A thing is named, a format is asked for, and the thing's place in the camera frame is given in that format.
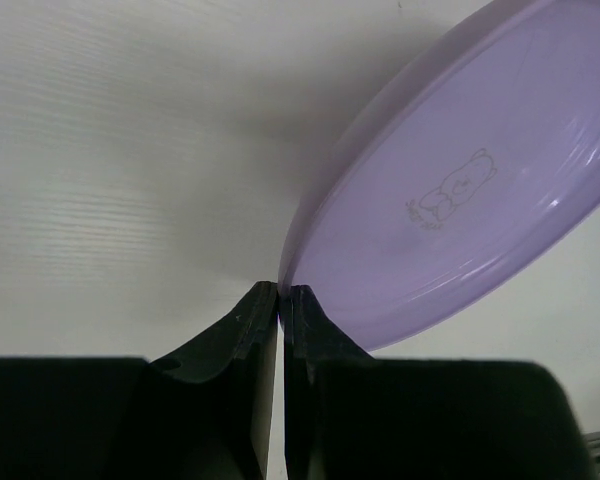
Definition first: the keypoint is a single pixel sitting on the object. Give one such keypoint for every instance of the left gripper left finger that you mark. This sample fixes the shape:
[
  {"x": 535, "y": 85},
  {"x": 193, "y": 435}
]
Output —
[{"x": 203, "y": 411}]

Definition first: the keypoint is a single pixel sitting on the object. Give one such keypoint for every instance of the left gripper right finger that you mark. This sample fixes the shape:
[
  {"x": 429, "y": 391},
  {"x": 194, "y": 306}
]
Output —
[{"x": 349, "y": 415}]

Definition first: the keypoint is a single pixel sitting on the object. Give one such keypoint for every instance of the purple plate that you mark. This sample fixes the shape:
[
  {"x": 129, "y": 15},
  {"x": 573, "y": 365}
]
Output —
[{"x": 473, "y": 161}]

